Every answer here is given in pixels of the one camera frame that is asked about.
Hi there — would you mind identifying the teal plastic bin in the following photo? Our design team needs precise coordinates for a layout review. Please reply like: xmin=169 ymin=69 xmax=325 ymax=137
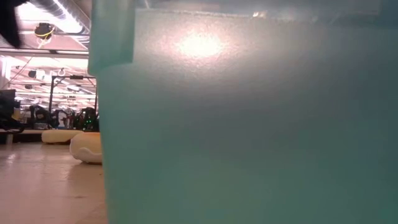
xmin=88 ymin=0 xmax=398 ymax=224

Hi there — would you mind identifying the cream rounded food item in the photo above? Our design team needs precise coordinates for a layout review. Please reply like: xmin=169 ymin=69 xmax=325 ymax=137
xmin=69 ymin=132 xmax=103 ymax=165
xmin=41 ymin=129 xmax=84 ymax=144

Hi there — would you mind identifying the background work table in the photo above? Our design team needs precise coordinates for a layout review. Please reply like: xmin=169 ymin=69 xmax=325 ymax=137
xmin=0 ymin=128 xmax=44 ymax=144

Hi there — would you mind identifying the black metal gantry frame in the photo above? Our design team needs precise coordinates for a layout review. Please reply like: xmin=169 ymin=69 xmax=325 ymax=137
xmin=47 ymin=73 xmax=98 ymax=116

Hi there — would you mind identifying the silver ceiling duct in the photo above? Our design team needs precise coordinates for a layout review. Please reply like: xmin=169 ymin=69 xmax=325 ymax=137
xmin=27 ymin=0 xmax=91 ymax=35

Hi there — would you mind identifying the black ceiling cable reel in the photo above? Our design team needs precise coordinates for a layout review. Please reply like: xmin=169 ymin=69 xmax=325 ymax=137
xmin=33 ymin=22 xmax=57 ymax=41

